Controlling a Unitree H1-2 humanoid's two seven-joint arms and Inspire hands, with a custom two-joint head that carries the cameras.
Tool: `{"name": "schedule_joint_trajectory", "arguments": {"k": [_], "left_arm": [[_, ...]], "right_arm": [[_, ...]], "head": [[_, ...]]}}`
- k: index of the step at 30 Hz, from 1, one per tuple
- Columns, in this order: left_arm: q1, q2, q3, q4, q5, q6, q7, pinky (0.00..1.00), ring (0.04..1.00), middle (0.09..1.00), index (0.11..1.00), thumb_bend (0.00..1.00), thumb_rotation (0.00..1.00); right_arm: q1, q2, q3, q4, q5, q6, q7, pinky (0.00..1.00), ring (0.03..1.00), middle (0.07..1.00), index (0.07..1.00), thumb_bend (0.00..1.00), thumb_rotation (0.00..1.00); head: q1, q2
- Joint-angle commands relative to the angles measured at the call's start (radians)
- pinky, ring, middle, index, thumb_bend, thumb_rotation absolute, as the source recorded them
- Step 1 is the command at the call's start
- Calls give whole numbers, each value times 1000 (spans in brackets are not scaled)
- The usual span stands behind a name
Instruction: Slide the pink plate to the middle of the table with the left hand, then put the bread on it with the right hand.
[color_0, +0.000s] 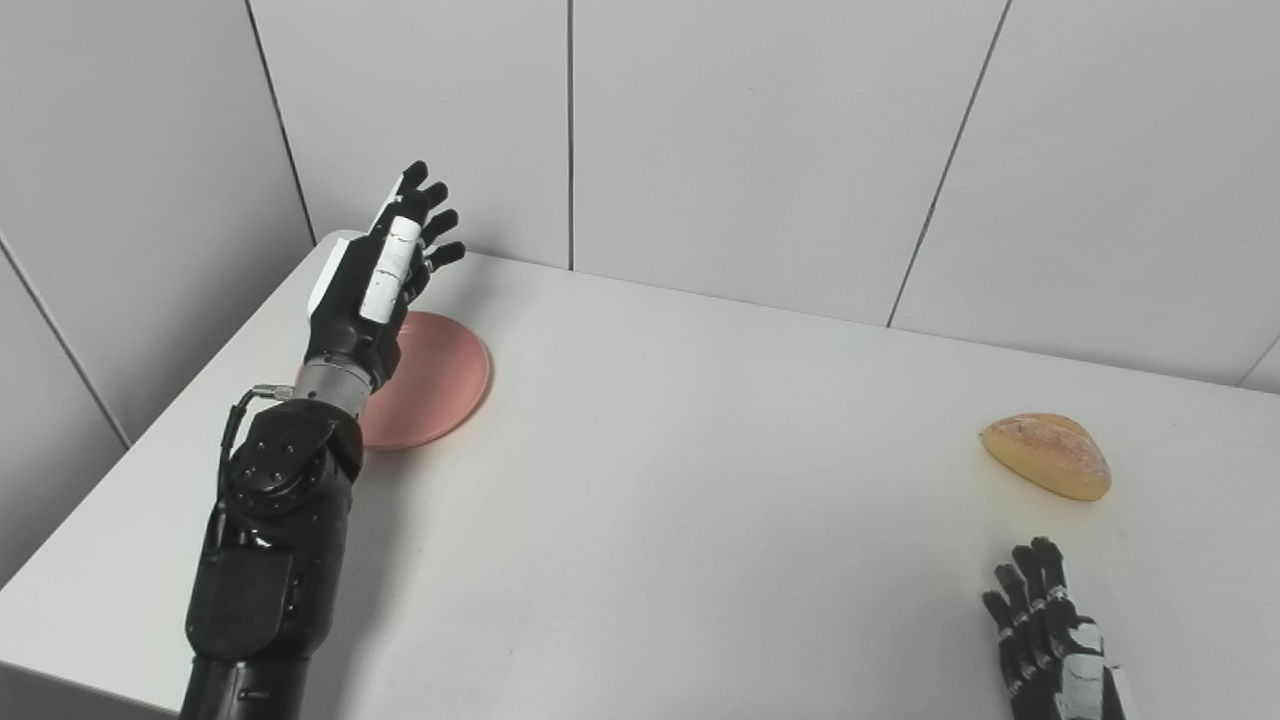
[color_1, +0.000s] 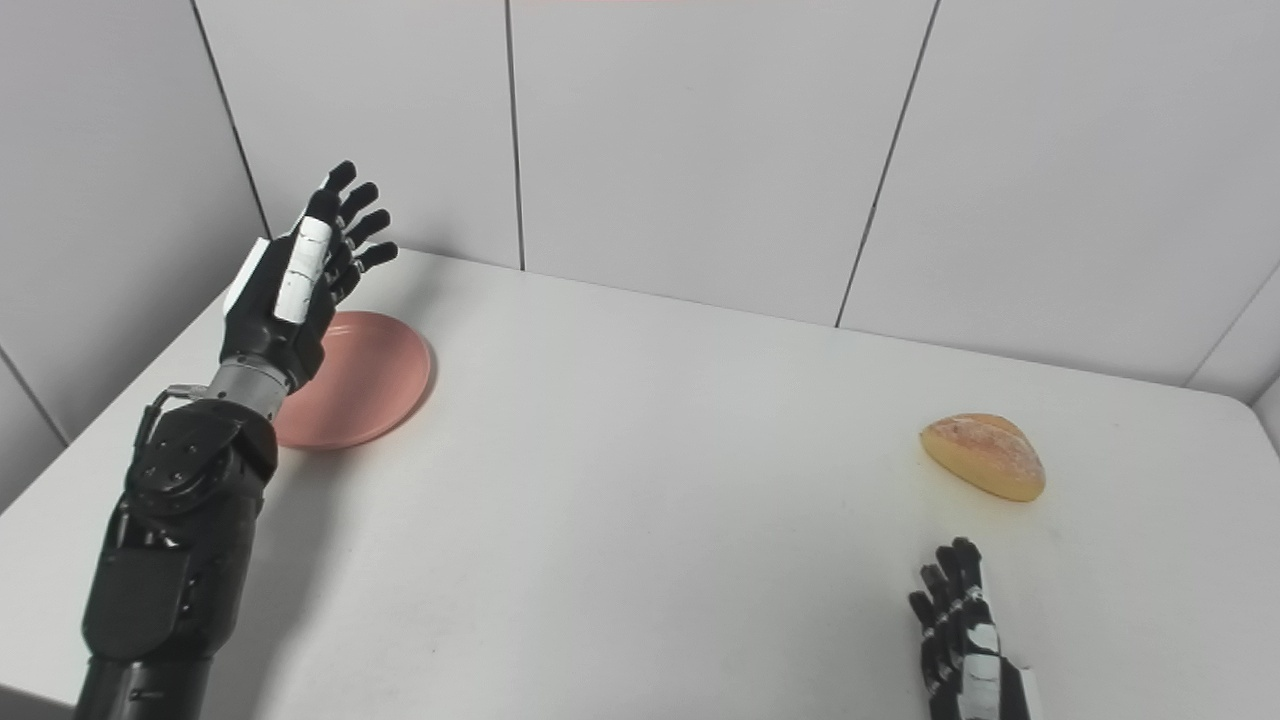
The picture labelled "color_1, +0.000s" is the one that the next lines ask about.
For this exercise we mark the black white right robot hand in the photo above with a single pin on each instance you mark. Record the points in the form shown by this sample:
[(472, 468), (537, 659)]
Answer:
[(975, 680)]

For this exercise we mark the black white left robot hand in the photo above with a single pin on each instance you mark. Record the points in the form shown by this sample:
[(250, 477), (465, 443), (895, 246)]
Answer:
[(262, 315)]

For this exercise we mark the pink round plate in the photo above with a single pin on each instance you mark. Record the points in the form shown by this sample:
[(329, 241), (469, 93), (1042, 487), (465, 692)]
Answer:
[(370, 385)]

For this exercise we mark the golden crusty bread roll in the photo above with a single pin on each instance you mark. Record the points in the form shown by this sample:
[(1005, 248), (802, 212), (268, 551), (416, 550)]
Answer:
[(985, 458)]

